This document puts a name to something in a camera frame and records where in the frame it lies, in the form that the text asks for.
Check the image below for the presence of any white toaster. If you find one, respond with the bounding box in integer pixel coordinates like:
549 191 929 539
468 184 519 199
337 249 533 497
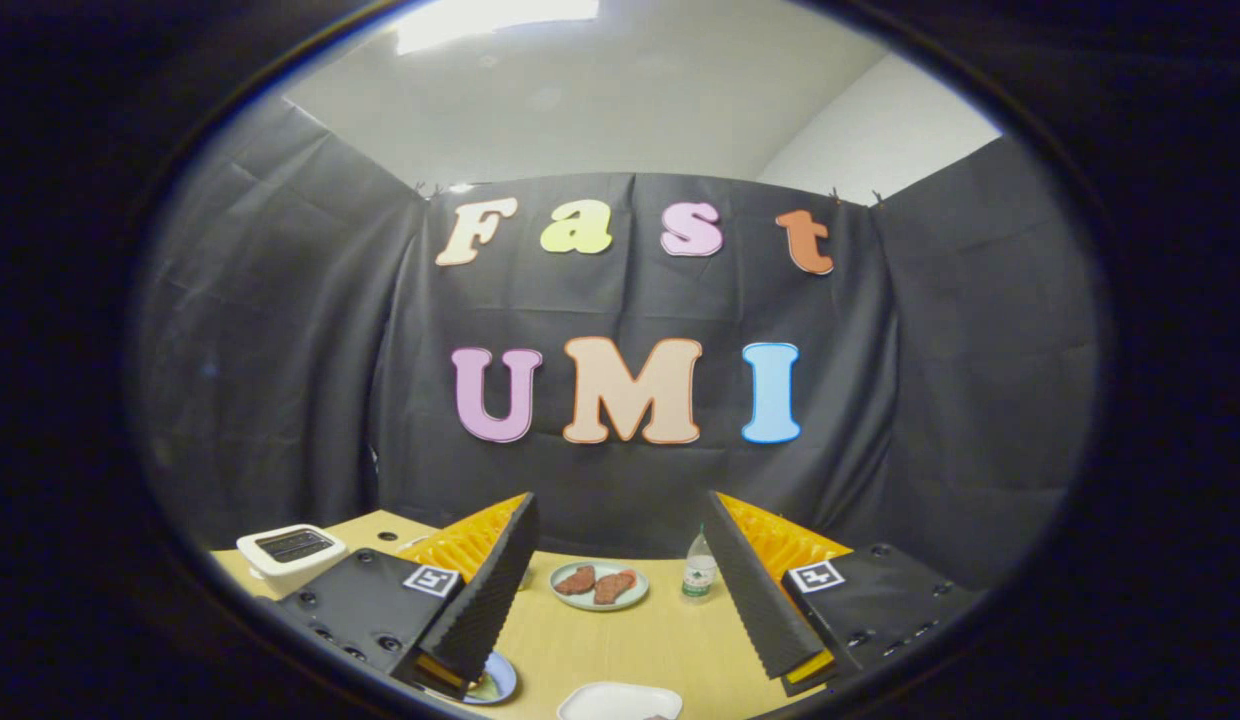
236 524 349 599

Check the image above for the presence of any blue round plate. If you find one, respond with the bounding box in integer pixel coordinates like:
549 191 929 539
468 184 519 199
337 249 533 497
425 650 519 707

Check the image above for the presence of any white plate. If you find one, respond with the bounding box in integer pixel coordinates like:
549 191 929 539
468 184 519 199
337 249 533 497
557 682 684 720

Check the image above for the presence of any black backdrop cloth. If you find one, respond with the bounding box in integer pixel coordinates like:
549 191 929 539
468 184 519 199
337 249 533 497
130 95 1106 591

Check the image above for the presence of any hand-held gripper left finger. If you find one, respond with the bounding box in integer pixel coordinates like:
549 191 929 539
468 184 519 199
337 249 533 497
278 491 541 701

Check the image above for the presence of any pale green oval plate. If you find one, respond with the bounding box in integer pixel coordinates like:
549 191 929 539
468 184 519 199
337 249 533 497
549 559 650 612

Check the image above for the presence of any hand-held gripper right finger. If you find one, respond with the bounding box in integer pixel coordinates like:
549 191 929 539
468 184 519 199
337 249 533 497
702 490 981 698

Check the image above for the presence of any clear plastic water bottle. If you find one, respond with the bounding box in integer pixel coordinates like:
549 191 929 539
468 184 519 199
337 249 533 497
682 527 718 599

